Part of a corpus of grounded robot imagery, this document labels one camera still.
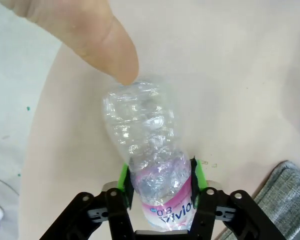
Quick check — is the left gripper black green right finger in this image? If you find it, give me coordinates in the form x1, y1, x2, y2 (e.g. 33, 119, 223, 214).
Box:
189, 155, 286, 240

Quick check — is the left gripper black green left finger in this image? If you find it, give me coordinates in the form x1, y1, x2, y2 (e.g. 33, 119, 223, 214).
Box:
41, 161, 136, 240

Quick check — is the clear plastic bottle pink label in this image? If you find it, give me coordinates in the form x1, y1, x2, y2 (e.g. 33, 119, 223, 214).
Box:
101, 74, 195, 232

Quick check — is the grey fabric basket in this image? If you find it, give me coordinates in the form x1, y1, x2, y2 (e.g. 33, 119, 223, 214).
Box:
218, 159, 300, 240

